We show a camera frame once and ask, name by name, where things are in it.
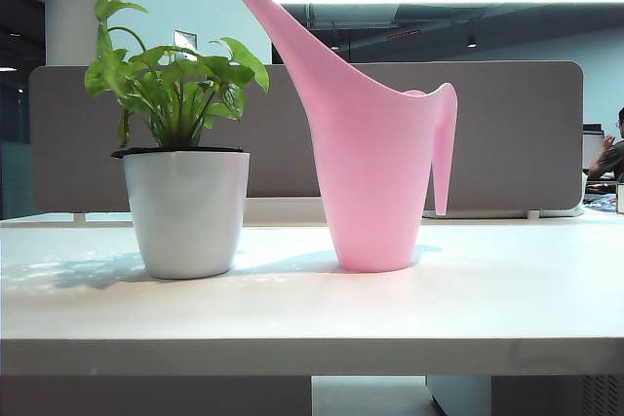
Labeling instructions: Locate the pink plastic watering can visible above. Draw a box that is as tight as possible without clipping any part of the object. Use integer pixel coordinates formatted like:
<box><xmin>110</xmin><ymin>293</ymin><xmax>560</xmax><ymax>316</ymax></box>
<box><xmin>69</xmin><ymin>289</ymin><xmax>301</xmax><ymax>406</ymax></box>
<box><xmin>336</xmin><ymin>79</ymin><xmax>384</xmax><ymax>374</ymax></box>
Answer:
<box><xmin>208</xmin><ymin>0</ymin><xmax>459</xmax><ymax>274</ymax></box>

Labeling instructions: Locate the black inner plant pot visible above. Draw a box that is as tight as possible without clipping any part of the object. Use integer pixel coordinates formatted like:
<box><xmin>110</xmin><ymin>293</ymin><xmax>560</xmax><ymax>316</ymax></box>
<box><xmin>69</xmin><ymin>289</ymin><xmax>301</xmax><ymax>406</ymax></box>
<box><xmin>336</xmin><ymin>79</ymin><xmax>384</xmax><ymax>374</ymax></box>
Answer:
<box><xmin>110</xmin><ymin>144</ymin><xmax>246</xmax><ymax>160</ymax></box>

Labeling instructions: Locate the green leafy plant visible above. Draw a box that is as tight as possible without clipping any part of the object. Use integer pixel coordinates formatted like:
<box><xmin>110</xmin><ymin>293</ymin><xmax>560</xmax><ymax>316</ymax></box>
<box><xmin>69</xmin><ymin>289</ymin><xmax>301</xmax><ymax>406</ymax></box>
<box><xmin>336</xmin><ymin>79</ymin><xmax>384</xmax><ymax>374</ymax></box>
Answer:
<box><xmin>83</xmin><ymin>0</ymin><xmax>271</xmax><ymax>150</ymax></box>

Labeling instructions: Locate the white plastic flower pot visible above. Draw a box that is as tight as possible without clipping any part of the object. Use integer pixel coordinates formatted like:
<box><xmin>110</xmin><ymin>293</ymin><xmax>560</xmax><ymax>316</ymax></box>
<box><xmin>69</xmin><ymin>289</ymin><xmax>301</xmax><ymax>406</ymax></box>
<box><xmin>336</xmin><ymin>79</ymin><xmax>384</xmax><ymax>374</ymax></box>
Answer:
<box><xmin>121</xmin><ymin>150</ymin><xmax>252</xmax><ymax>281</ymax></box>

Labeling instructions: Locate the paper sign on pillar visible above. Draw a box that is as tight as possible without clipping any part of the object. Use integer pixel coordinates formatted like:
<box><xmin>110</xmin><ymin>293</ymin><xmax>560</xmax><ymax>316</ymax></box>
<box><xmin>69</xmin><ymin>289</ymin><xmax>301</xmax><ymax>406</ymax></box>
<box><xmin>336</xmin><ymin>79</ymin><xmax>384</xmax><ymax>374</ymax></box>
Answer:
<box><xmin>172</xmin><ymin>29</ymin><xmax>199</xmax><ymax>53</ymax></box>

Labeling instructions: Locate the gray fabric desk divider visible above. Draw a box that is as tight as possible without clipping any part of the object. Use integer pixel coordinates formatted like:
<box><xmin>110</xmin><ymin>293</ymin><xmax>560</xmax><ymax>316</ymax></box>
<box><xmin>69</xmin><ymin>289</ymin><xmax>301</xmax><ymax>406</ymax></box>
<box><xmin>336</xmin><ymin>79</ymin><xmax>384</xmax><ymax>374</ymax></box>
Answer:
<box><xmin>27</xmin><ymin>60</ymin><xmax>585</xmax><ymax>215</ymax></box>

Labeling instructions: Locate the white computer monitor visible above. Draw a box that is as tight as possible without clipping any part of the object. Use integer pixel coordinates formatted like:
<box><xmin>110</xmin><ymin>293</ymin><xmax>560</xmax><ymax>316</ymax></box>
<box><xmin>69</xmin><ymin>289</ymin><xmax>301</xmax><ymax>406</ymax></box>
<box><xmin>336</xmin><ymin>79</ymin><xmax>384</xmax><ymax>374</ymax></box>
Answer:
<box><xmin>581</xmin><ymin>123</ymin><xmax>606</xmax><ymax>174</ymax></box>

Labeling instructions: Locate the white round pillar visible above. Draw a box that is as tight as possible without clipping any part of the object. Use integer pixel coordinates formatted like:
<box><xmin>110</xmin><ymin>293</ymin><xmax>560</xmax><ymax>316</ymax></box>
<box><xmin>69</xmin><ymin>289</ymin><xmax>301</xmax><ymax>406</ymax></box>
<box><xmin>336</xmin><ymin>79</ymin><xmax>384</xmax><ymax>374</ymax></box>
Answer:
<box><xmin>43</xmin><ymin>0</ymin><xmax>108</xmax><ymax>67</ymax></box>

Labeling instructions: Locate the seated person in background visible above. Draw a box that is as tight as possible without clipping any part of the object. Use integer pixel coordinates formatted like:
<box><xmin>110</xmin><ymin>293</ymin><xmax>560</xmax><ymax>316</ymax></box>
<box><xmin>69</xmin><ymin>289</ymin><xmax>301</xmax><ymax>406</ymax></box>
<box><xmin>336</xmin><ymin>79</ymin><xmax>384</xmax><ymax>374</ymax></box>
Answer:
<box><xmin>586</xmin><ymin>105</ymin><xmax>624</xmax><ymax>182</ymax></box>

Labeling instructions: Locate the gray vented cabinet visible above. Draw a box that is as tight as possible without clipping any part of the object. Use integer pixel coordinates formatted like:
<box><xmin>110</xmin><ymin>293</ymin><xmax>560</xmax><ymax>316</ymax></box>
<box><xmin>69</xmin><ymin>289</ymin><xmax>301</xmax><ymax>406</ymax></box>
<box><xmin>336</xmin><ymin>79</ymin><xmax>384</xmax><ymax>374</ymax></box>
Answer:
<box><xmin>425</xmin><ymin>375</ymin><xmax>624</xmax><ymax>416</ymax></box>

